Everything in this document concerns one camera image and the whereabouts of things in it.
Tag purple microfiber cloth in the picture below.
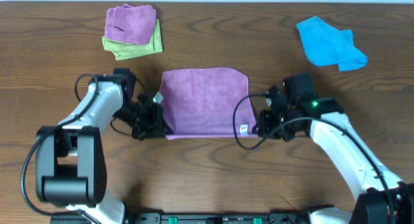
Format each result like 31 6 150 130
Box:
160 67 256 140

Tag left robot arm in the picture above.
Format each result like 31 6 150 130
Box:
32 70 172 223

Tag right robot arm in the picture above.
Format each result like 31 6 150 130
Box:
254 85 413 223

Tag folded green cloth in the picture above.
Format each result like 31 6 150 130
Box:
102 19 163 61

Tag blue microfiber cloth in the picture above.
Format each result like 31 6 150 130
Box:
296 16 368 72

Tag folded purple cloth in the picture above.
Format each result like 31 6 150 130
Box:
104 5 157 45

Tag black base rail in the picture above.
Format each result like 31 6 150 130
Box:
50 212 334 224

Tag right black cable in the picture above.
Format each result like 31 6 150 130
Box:
232 93 397 224

